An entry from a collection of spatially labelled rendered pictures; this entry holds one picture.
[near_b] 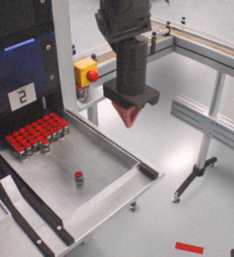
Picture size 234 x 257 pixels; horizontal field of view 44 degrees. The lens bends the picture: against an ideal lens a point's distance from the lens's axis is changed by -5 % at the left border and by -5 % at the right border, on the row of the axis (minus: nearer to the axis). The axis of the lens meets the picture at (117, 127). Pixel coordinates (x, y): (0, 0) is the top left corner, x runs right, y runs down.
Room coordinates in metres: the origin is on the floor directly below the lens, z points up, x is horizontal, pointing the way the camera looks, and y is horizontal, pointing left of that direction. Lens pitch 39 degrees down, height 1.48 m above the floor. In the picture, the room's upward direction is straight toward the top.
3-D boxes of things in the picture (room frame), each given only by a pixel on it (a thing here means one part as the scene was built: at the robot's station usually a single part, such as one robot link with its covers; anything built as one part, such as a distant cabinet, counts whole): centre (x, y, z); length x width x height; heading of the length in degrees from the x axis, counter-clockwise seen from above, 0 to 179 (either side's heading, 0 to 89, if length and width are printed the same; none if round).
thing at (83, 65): (0.91, 0.12, 0.99); 0.08 x 0.07 x 0.07; 44
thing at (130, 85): (0.51, -0.03, 1.19); 0.10 x 0.07 x 0.07; 43
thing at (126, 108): (0.52, -0.02, 1.12); 0.07 x 0.07 x 0.09; 43
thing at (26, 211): (0.43, 0.23, 0.91); 0.14 x 0.03 x 0.06; 45
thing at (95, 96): (0.95, 0.13, 0.87); 0.14 x 0.13 x 0.02; 44
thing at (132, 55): (0.51, -0.02, 1.25); 0.07 x 0.06 x 0.07; 17
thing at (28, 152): (0.65, 0.21, 0.90); 0.18 x 0.02 x 0.05; 135
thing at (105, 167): (0.59, 0.15, 0.90); 0.34 x 0.26 x 0.04; 45
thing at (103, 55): (1.21, 0.01, 0.92); 0.69 x 0.16 x 0.16; 134
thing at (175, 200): (1.27, -0.52, 0.07); 0.50 x 0.08 x 0.14; 134
